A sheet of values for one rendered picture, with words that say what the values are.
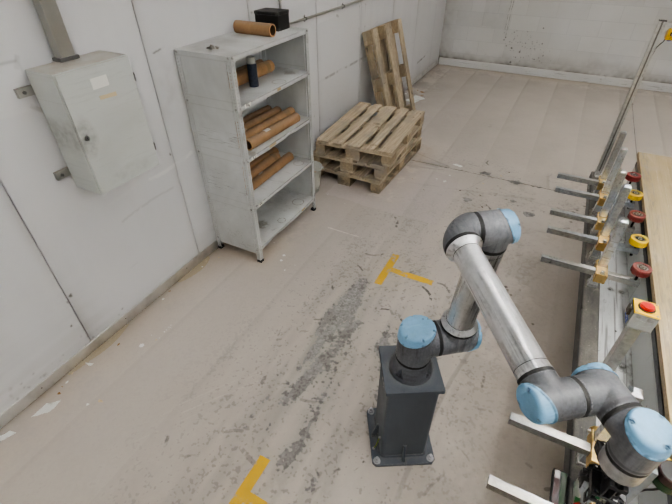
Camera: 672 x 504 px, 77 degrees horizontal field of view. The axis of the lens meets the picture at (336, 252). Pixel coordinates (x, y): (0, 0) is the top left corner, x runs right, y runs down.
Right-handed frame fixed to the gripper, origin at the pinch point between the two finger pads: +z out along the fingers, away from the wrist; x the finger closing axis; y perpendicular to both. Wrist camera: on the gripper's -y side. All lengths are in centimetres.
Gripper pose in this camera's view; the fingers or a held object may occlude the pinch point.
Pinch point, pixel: (587, 495)
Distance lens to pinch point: 141.0
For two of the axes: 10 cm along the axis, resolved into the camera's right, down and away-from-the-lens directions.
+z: 0.1, 7.8, 6.2
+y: -4.6, 5.6, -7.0
